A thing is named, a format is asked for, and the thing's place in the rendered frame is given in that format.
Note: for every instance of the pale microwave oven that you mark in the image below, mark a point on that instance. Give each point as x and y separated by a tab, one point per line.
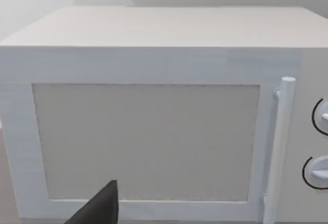
164	26

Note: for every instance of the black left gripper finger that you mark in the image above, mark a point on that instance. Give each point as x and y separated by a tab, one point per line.
102	206

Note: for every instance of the pale microwave door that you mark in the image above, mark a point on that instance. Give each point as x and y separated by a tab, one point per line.
146	142

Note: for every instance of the white microwave knob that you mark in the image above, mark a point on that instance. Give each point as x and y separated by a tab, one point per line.
322	117
317	172

